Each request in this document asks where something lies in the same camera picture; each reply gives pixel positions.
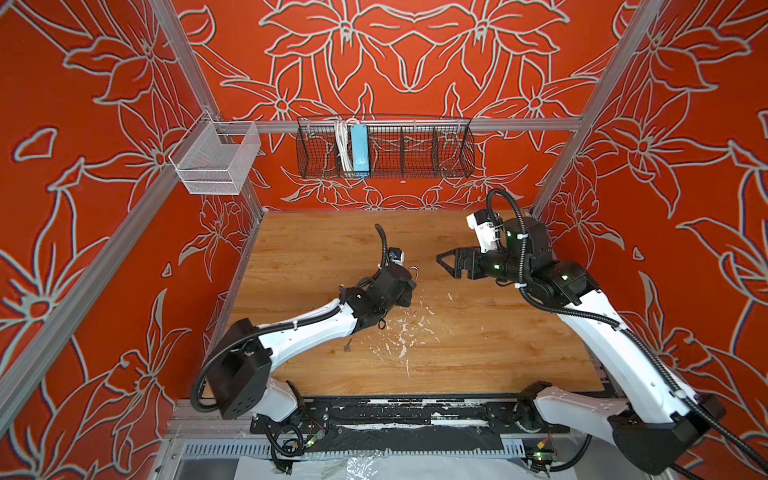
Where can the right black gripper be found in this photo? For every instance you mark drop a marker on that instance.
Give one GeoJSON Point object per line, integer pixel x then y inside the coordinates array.
{"type": "Point", "coordinates": [474, 255]}

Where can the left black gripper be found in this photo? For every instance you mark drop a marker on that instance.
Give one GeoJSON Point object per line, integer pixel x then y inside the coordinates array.
{"type": "Point", "coordinates": [405, 298]}

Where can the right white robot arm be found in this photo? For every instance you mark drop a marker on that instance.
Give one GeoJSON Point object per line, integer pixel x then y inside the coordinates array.
{"type": "Point", "coordinates": [659, 416]}

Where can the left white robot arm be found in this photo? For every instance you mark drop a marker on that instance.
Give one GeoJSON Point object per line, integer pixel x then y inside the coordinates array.
{"type": "Point", "coordinates": [236, 377]}

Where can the light blue box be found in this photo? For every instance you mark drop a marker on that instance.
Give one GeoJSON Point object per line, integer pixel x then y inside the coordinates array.
{"type": "Point", "coordinates": [360, 149]}

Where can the clear plastic bin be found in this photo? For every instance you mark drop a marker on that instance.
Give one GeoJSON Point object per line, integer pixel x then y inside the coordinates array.
{"type": "Point", "coordinates": [215, 158]}

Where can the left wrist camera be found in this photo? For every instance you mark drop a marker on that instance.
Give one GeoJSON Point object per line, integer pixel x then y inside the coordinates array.
{"type": "Point", "coordinates": [395, 256]}

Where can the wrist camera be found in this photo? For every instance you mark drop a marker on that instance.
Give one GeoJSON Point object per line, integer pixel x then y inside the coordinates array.
{"type": "Point", "coordinates": [395, 256]}
{"type": "Point", "coordinates": [487, 227]}

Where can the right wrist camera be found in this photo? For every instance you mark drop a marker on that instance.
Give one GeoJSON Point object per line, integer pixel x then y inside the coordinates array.
{"type": "Point", "coordinates": [487, 227]}

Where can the black wire basket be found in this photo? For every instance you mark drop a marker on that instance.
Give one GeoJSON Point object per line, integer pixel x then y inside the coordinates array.
{"type": "Point", "coordinates": [400, 147]}

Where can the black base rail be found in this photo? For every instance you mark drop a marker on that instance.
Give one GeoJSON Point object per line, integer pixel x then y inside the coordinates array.
{"type": "Point", "coordinates": [411, 424]}

